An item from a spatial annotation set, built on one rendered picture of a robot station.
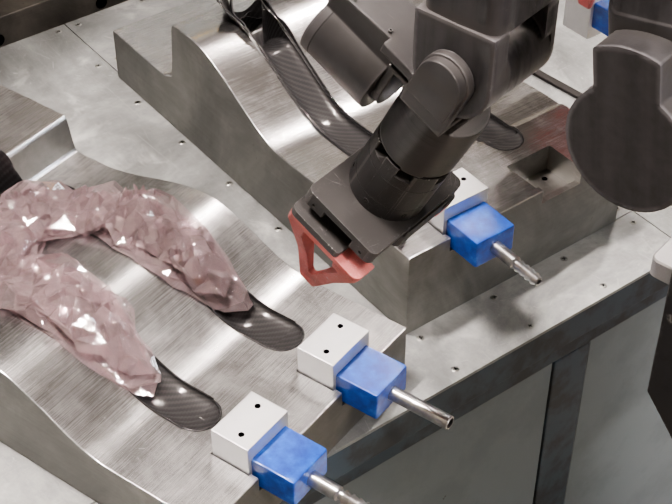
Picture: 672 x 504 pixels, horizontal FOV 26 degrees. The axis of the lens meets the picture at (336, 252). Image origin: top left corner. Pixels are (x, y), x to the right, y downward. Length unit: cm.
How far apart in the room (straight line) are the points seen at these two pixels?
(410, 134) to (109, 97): 71
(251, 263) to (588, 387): 45
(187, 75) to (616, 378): 55
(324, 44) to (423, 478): 60
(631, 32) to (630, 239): 65
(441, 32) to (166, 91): 70
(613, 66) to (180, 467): 51
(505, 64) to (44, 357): 48
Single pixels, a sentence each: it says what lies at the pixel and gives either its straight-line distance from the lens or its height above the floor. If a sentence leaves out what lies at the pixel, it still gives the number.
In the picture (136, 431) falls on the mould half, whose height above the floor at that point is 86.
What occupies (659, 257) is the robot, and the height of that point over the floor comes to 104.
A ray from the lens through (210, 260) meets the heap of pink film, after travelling 123.
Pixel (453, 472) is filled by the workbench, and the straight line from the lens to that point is 146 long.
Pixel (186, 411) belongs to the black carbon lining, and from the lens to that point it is 117.
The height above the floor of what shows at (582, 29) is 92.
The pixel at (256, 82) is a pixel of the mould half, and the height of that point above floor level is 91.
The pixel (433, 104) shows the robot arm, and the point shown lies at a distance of 87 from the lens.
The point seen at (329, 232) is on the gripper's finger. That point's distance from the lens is 99.
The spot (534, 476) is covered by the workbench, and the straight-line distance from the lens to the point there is 159.
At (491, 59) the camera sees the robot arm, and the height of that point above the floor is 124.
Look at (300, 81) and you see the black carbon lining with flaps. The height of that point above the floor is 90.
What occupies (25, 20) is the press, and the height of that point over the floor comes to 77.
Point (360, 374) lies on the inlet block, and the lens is 116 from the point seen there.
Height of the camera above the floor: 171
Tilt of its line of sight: 41 degrees down
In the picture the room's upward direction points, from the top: straight up
